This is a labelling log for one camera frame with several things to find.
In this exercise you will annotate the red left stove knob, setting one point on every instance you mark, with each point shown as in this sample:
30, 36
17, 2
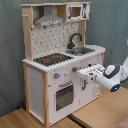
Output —
56, 75

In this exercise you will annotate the grey toy sink basin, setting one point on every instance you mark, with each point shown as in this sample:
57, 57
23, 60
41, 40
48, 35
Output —
87, 50

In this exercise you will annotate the small metal toy pot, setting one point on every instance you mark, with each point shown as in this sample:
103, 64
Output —
79, 52

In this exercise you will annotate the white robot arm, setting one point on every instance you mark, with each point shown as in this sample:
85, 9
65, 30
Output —
109, 77

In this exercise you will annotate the black toy faucet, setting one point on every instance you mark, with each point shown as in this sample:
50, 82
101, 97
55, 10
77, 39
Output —
71, 43

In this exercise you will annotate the toy oven door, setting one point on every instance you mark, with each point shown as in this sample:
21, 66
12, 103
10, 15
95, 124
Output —
64, 97

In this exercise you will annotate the white wooden toy kitchen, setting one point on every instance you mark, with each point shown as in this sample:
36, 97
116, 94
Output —
40, 84

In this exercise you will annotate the red stove knob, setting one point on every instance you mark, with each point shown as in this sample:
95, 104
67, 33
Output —
56, 75
74, 69

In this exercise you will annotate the grey cabinet door handle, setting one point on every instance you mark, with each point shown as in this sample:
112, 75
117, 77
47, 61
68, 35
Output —
84, 85

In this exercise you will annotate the white toy microwave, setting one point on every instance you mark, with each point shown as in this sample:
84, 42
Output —
77, 11

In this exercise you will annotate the black toy stovetop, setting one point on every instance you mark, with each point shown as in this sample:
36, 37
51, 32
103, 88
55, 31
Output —
52, 59

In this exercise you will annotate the red right stove knob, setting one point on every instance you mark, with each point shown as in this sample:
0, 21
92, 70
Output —
74, 69

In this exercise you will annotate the grey toy range hood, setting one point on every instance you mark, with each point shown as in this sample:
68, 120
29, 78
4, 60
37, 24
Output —
48, 18

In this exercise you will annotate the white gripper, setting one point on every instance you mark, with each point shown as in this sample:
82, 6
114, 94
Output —
90, 73

